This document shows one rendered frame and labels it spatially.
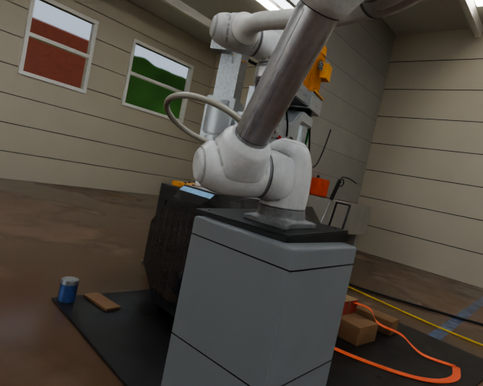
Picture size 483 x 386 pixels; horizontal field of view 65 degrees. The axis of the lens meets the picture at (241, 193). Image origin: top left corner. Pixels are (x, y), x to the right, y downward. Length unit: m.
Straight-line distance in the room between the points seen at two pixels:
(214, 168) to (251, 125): 0.16
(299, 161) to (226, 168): 0.25
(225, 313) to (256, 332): 0.12
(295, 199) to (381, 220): 6.08
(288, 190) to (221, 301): 0.39
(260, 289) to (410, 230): 6.10
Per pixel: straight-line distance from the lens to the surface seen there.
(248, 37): 1.30
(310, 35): 0.92
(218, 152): 1.07
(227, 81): 3.34
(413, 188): 7.11
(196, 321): 1.27
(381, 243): 7.24
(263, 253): 1.06
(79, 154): 8.46
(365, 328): 2.77
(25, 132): 8.05
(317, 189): 5.64
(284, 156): 1.18
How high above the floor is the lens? 0.97
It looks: 3 degrees down
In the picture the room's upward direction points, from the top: 12 degrees clockwise
